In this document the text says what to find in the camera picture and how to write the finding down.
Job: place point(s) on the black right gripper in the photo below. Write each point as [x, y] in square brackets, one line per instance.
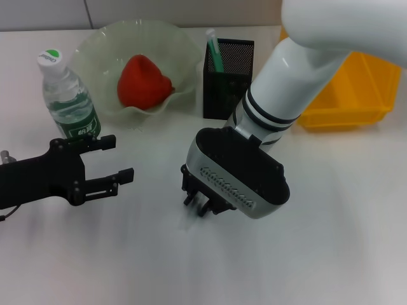
[190, 182]

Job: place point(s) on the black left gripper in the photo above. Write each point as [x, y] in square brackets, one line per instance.
[41, 178]

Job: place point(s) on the grey pen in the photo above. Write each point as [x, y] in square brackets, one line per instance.
[199, 200]

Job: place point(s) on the clear water bottle green label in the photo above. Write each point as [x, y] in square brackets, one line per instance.
[70, 105]

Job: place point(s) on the orange fruit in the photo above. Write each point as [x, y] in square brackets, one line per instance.
[143, 82]

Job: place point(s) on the green pen white end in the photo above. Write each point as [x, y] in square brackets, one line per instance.
[215, 54]

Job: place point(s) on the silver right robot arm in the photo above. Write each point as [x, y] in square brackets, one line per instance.
[302, 73]

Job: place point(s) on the pale green wavy fruit plate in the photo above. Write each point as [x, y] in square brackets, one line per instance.
[95, 51]

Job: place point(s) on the black mesh pen holder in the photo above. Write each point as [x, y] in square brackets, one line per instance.
[222, 92]

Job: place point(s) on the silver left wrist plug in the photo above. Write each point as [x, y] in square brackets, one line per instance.
[6, 157]

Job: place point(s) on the yellow plastic bin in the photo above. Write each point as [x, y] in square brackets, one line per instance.
[365, 95]

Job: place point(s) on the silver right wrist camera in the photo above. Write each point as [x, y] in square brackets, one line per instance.
[241, 168]

